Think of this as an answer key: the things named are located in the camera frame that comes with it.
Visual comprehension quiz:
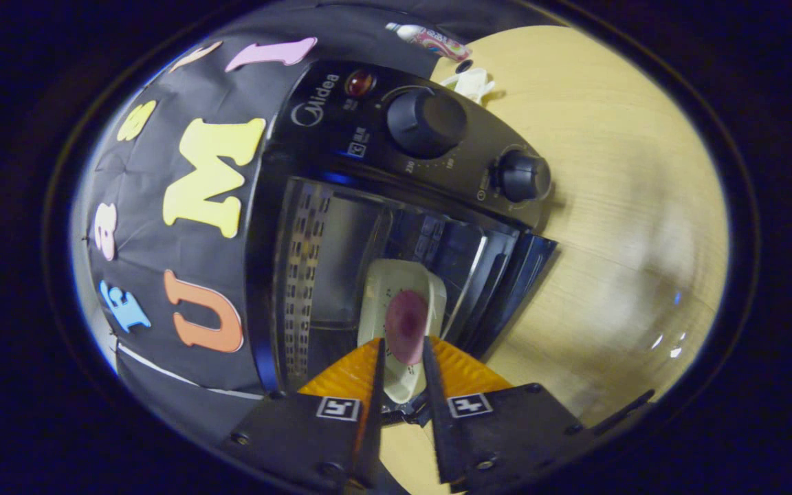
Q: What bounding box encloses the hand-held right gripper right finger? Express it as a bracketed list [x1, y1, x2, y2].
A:
[422, 335, 606, 493]

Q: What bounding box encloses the black electric oven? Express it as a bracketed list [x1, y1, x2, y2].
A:
[245, 58, 560, 430]

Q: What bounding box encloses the purple sweet potato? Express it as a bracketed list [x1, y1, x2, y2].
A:
[386, 289, 430, 366]

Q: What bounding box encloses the cream food dish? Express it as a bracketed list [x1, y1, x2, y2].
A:
[357, 258, 448, 405]

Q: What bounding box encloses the silver spray can red label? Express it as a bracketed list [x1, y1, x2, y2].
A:
[386, 22, 472, 63]

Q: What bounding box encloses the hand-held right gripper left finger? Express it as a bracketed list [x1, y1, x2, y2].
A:
[221, 337, 387, 490]

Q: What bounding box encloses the white divided dish with grains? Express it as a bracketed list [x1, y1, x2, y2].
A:
[441, 67, 496, 104]

